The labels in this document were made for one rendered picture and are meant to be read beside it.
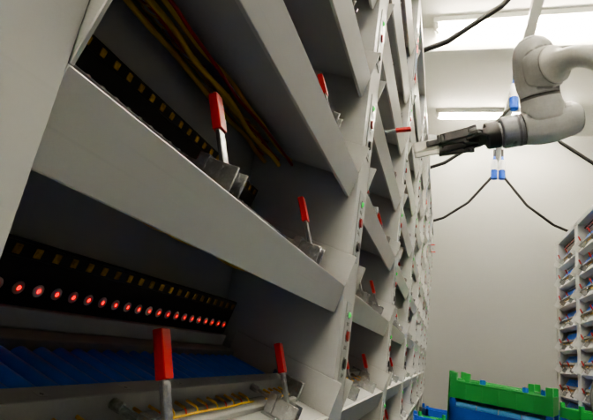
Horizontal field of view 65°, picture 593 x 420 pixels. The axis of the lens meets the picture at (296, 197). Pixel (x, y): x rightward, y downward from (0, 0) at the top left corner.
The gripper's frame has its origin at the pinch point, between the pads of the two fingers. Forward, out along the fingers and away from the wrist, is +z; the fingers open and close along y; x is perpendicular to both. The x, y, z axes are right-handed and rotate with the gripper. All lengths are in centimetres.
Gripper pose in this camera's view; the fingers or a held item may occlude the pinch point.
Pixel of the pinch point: (425, 148)
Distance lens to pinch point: 140.2
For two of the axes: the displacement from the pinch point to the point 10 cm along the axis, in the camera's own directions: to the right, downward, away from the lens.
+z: -9.6, 1.8, 2.3
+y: 2.8, 3.3, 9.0
